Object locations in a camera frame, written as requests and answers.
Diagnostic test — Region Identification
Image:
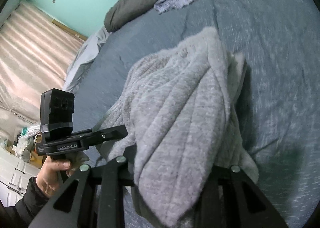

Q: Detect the cardboard box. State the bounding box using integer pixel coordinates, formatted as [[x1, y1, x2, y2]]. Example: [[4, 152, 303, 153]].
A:
[[29, 149, 47, 169]]

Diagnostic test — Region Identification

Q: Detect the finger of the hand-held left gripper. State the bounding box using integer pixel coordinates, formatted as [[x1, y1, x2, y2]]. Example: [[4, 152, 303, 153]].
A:
[[92, 124, 128, 145]]

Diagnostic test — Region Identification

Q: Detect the person's left hand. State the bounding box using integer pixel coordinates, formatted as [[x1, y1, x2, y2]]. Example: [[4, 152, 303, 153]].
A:
[[36, 151, 90, 199]]

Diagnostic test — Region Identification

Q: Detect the wooden frame strip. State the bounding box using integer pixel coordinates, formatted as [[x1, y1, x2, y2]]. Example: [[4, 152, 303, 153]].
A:
[[51, 19, 88, 42]]

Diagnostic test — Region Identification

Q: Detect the blue patterned bed sheet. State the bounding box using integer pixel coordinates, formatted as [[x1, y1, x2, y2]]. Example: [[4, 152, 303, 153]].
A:
[[64, 0, 320, 228]]

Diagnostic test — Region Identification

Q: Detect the white drawer cabinet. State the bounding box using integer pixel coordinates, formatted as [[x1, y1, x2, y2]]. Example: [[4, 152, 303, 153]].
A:
[[0, 146, 39, 208]]

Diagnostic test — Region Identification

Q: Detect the light grey pillow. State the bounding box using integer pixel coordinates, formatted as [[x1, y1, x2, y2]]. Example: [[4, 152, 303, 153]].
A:
[[63, 26, 112, 94]]

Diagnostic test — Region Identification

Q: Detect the pink curtain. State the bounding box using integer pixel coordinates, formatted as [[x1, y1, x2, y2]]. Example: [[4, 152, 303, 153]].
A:
[[0, 0, 86, 141]]

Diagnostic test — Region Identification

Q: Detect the grey quilted sweater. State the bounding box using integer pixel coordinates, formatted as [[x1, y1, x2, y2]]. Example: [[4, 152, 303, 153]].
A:
[[93, 26, 259, 227]]

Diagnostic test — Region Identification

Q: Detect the person's left forearm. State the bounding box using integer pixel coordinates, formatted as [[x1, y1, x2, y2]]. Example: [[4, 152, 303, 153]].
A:
[[0, 177, 49, 228]]

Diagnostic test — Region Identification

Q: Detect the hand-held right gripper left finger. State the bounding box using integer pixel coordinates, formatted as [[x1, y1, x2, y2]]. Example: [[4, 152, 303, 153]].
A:
[[28, 146, 137, 228]]

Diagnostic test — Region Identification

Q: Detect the crumpled plastic bag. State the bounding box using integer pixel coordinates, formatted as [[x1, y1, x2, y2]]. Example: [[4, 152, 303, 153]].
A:
[[14, 124, 43, 164]]

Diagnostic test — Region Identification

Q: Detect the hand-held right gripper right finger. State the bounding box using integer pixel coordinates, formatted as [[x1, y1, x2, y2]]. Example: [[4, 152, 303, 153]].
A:
[[196, 165, 289, 228]]

